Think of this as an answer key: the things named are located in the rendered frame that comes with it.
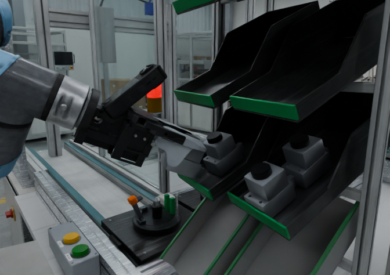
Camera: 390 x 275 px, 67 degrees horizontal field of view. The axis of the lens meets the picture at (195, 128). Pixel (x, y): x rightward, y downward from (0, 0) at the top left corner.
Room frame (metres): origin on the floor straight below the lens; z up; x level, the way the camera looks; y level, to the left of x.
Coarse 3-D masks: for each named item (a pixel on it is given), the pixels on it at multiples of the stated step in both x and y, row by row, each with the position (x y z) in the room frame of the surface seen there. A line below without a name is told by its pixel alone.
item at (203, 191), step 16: (224, 112) 0.64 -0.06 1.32; (240, 112) 0.66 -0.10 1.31; (224, 128) 0.63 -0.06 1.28; (240, 128) 0.66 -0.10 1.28; (256, 128) 0.66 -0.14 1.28; (272, 128) 0.53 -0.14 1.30; (256, 144) 0.52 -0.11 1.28; (272, 144) 0.53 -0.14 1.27; (256, 160) 0.52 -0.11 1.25; (208, 176) 0.54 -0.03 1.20; (224, 176) 0.52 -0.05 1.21; (240, 176) 0.50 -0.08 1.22; (208, 192) 0.47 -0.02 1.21; (224, 192) 0.48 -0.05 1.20
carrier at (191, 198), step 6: (186, 192) 0.99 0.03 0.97; (192, 192) 0.99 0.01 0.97; (198, 192) 0.99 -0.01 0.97; (180, 198) 0.94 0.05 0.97; (186, 198) 0.94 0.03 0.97; (192, 198) 0.94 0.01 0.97; (198, 198) 0.94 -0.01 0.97; (180, 204) 0.92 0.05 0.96; (186, 204) 0.90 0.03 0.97; (192, 204) 0.90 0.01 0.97; (198, 204) 0.90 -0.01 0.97; (192, 210) 0.87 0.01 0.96
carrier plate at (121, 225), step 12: (120, 216) 0.82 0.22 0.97; (132, 216) 0.82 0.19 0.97; (108, 228) 0.76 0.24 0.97; (120, 228) 0.75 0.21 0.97; (132, 228) 0.75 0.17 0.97; (180, 228) 0.75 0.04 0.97; (120, 240) 0.70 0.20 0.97; (132, 240) 0.69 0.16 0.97; (144, 240) 0.69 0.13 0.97; (156, 240) 0.69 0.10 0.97; (168, 240) 0.69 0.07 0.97; (132, 252) 0.65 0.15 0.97; (144, 252) 0.64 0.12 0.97; (156, 252) 0.64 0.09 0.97
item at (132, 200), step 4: (132, 196) 0.74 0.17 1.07; (140, 196) 0.75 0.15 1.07; (128, 200) 0.73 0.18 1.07; (132, 200) 0.72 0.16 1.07; (136, 200) 0.73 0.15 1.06; (140, 200) 0.74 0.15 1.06; (132, 204) 0.72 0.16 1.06; (136, 204) 0.73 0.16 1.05; (136, 208) 0.73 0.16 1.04; (136, 212) 0.73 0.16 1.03; (140, 212) 0.74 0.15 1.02; (140, 216) 0.74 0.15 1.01; (140, 220) 0.74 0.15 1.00
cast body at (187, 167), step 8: (192, 136) 0.52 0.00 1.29; (192, 152) 0.51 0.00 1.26; (200, 152) 0.51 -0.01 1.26; (160, 160) 0.53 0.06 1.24; (184, 160) 0.50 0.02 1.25; (192, 160) 0.51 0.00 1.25; (200, 160) 0.51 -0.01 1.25; (168, 168) 0.49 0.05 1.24; (176, 168) 0.50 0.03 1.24; (184, 168) 0.50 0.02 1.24; (192, 168) 0.51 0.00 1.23; (200, 168) 0.53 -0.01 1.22; (192, 176) 0.51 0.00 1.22; (200, 176) 0.53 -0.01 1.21
